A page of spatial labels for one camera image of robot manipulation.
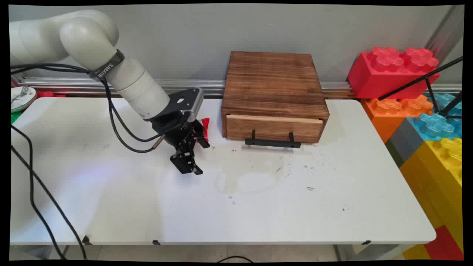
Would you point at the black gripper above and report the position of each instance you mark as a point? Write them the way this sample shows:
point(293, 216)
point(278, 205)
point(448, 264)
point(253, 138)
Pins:
point(177, 129)

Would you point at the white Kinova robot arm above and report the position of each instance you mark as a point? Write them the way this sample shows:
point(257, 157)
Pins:
point(92, 37)

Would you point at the small red object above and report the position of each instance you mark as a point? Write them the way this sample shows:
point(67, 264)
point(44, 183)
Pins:
point(205, 122)

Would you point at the brown wooden drawer cabinet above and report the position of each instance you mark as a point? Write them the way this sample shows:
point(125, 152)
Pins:
point(273, 81)

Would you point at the flat red object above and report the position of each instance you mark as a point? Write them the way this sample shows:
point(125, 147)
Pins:
point(50, 94)

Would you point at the white plate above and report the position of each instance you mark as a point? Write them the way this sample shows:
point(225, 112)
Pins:
point(27, 99)

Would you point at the green object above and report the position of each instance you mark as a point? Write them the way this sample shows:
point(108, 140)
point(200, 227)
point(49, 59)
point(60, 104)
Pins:
point(15, 117)

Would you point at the silver fork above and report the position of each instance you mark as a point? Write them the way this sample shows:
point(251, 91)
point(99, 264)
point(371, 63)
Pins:
point(20, 94)

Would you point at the grey table leg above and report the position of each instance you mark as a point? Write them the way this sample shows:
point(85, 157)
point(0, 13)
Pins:
point(354, 252)

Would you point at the big orange toy brick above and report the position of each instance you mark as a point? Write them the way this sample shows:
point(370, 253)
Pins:
point(388, 114)

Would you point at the big red toy brick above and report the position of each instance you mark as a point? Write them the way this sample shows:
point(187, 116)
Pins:
point(377, 74)

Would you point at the big grey toy brick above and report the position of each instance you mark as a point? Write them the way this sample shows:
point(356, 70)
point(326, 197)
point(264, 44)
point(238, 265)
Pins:
point(402, 142)

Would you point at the big blue toy brick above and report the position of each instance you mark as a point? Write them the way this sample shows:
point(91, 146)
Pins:
point(436, 127)

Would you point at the big yellow toy brick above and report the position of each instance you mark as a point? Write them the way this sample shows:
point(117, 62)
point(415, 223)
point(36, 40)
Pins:
point(436, 177)

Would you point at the black tripod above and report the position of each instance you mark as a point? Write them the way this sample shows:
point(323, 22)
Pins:
point(430, 88)

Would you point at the low red toy brick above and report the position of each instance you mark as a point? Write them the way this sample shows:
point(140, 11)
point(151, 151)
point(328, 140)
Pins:
point(445, 245)

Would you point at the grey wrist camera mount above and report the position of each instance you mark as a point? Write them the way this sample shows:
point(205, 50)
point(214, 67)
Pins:
point(192, 101)

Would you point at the aluminium profile post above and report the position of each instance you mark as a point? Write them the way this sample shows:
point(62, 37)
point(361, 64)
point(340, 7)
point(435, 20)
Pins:
point(445, 33)

